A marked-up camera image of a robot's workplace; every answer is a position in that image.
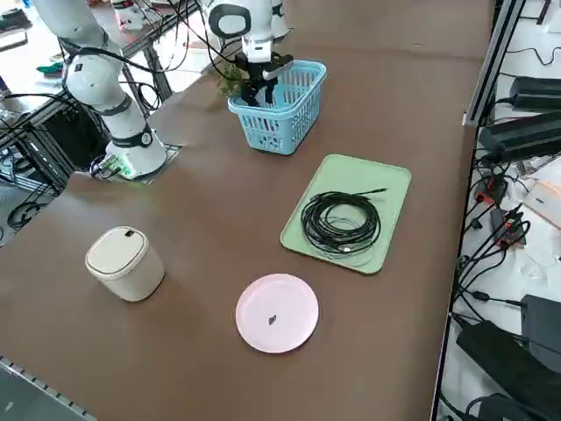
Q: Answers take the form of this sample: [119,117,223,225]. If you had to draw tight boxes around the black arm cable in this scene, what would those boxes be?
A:
[56,0,247,111]

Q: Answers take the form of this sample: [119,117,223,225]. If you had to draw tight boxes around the red and black plug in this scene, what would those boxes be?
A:
[476,174,506,203]
[502,209,529,249]

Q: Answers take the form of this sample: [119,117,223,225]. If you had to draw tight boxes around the coiled black cable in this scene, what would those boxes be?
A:
[301,187,389,265]

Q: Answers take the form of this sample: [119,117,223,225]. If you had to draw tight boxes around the cream lidded trash can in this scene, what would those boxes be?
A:
[84,225,166,303]

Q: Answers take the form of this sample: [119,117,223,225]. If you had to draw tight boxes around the pink round plate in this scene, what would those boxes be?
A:
[235,273,320,353]

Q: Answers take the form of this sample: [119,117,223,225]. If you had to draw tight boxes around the light blue plastic basket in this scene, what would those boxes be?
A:
[227,60,329,157]

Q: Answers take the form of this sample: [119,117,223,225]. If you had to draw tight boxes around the aluminium camera post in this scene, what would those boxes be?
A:
[463,0,528,127]

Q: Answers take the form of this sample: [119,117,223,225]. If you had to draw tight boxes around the white and orange box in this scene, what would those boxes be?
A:
[523,178,561,230]

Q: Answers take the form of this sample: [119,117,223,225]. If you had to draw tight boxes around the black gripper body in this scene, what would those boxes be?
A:
[236,52,295,85]

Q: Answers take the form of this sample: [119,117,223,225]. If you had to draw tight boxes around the white and red device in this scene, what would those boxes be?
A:
[112,0,144,32]

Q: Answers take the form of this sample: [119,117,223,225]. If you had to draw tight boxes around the orange toy carrot green leaves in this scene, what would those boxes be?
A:
[213,60,246,101]

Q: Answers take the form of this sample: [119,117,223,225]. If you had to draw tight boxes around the black power adapter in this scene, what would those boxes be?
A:
[477,110,561,162]
[455,319,544,421]
[509,75,561,111]
[521,293,561,374]

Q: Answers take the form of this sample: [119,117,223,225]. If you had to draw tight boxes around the light green tray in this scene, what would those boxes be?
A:
[280,153,413,276]

